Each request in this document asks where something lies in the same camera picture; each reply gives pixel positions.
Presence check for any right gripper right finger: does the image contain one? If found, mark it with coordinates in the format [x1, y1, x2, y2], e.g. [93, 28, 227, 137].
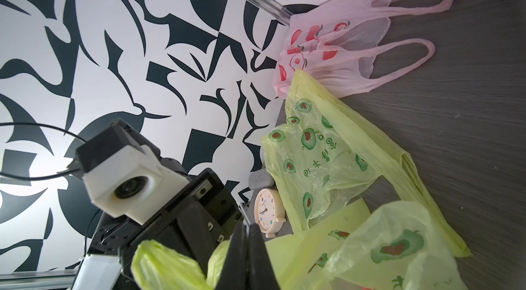
[246, 224, 279, 290]

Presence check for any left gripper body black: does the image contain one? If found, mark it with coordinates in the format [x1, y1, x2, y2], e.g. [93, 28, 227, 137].
[88, 168, 242, 278]

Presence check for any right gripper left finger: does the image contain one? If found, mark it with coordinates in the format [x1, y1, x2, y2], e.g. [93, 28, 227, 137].
[215, 224, 248, 290]

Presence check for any green avocado plastic bag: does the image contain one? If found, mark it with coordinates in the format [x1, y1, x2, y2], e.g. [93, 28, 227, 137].
[131, 200, 465, 289]

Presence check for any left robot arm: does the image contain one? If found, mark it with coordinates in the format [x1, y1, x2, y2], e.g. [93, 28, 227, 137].
[73, 168, 242, 289]

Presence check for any pink plastic bag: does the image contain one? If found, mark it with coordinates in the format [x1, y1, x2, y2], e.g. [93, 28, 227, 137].
[273, 0, 454, 98]

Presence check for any beige alarm clock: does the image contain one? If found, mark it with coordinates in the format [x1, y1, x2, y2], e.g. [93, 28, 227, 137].
[253, 189, 286, 239]

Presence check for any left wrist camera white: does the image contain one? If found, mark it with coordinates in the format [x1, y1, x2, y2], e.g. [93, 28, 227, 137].
[75, 120, 190, 225]

